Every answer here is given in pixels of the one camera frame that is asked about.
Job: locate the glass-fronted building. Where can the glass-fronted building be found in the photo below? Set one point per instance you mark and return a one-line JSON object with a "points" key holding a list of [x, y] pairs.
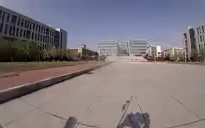
{"points": [[106, 47]]}

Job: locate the long grey office building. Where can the long grey office building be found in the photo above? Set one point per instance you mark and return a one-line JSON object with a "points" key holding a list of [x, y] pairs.
{"points": [[16, 25]]}

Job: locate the pale wide steps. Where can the pale wide steps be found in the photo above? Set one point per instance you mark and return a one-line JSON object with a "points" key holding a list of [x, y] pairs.
{"points": [[126, 59]]}

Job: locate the low beige building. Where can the low beige building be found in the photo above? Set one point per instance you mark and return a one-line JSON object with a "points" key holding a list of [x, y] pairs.
{"points": [[76, 51]]}

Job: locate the white buildings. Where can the white buildings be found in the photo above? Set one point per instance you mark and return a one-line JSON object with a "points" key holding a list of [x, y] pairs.
{"points": [[153, 51]]}

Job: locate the grey stone kerb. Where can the grey stone kerb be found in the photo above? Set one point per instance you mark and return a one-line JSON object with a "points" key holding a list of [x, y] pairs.
{"points": [[30, 88]]}

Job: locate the grey concrete plaza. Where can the grey concrete plaza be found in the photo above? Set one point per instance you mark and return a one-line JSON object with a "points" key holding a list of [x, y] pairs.
{"points": [[136, 86]]}

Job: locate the row of small trees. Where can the row of small trees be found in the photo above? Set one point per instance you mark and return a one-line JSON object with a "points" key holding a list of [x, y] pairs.
{"points": [[203, 56]]}

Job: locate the grass strip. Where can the grass strip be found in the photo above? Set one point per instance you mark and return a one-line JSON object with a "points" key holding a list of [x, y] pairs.
{"points": [[20, 66]]}

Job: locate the robot's own part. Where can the robot's own part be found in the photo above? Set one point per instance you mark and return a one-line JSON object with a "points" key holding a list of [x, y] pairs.
{"points": [[70, 122]]}

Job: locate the red brick path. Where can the red brick path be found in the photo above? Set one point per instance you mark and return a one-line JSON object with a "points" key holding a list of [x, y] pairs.
{"points": [[26, 77]]}

